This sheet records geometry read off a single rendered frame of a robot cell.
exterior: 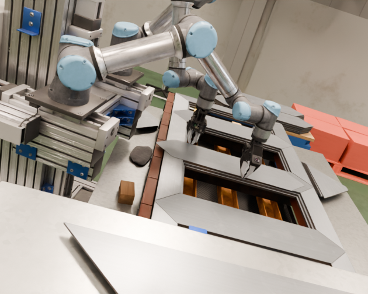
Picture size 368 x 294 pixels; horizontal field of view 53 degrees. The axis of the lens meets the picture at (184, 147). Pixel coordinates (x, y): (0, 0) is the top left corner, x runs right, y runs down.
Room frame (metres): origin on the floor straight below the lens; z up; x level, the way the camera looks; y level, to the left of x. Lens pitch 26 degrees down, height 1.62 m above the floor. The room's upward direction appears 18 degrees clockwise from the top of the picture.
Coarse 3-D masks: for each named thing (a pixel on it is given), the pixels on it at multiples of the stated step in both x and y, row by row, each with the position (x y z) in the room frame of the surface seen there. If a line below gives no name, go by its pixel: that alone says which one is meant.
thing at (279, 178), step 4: (272, 168) 1.65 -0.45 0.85; (272, 172) 1.61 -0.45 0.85; (276, 172) 1.62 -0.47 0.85; (280, 172) 1.64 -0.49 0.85; (272, 176) 1.57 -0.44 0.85; (276, 176) 1.58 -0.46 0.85; (280, 176) 1.60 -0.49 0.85; (284, 176) 1.61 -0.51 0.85; (276, 180) 1.54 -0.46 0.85; (280, 180) 1.55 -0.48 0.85; (284, 180) 1.57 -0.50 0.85; (276, 184) 1.50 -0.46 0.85; (280, 184) 1.51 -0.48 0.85; (284, 184) 1.53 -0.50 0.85; (288, 184) 1.54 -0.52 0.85; (284, 188) 1.49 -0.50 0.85; (288, 188) 1.50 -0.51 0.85
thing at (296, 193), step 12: (204, 132) 1.88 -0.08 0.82; (216, 132) 1.90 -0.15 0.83; (264, 144) 1.93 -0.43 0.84; (192, 168) 1.43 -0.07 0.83; (204, 168) 1.45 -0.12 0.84; (288, 168) 1.74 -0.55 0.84; (240, 180) 1.46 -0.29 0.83; (252, 180) 1.48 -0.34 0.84; (300, 180) 1.62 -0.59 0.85; (156, 192) 1.14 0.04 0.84; (180, 192) 1.20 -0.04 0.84; (276, 192) 1.48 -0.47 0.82; (288, 192) 1.49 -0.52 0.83; (300, 192) 1.50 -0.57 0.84; (300, 204) 1.43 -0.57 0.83; (312, 228) 1.26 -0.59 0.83; (240, 240) 1.02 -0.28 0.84; (276, 252) 1.03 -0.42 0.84; (324, 264) 1.05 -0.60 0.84
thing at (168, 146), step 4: (168, 140) 1.58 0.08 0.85; (172, 140) 1.60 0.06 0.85; (164, 144) 1.53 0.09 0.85; (168, 144) 1.54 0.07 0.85; (172, 144) 1.56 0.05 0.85; (164, 148) 1.49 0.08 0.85; (168, 148) 1.50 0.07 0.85; (172, 148) 1.52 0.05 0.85; (168, 152) 1.46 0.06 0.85; (172, 152) 1.48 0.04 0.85
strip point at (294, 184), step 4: (284, 172) 1.65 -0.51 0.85; (288, 176) 1.62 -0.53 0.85; (288, 180) 1.58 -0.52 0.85; (292, 180) 1.59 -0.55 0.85; (296, 180) 1.61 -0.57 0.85; (292, 184) 1.55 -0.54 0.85; (296, 184) 1.57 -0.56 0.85; (300, 184) 1.58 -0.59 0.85; (292, 188) 1.51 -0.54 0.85; (296, 188) 1.52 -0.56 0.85
